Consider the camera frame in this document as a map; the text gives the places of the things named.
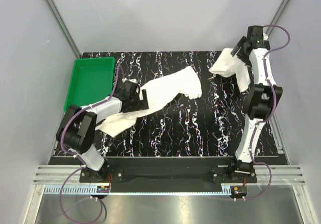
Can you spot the connector board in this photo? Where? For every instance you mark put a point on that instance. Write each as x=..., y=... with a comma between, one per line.
x=103, y=189
x=239, y=190

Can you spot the green plastic tray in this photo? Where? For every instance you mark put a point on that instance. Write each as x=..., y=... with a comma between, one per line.
x=91, y=81

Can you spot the left connector board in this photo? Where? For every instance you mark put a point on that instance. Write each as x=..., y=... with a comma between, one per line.
x=103, y=189

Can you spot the small white towel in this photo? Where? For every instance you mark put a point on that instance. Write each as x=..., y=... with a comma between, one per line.
x=227, y=65

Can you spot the aluminium frame rail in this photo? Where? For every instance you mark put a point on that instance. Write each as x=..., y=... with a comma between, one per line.
x=281, y=174

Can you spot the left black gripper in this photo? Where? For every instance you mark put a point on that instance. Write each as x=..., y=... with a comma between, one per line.
x=141, y=105

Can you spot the right connector board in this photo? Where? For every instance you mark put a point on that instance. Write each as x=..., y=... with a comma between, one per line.
x=239, y=190

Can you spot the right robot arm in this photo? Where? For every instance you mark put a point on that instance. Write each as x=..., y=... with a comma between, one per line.
x=260, y=103

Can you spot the large white towel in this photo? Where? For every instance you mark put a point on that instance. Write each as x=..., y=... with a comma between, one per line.
x=160, y=92

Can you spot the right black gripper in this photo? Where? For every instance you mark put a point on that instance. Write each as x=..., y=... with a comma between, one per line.
x=240, y=44

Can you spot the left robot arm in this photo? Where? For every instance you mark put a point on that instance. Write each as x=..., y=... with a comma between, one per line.
x=77, y=128

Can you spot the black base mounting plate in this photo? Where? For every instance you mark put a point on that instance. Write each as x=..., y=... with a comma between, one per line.
x=175, y=172

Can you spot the grey slotted cable duct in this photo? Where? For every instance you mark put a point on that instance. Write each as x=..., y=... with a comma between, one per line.
x=69, y=189

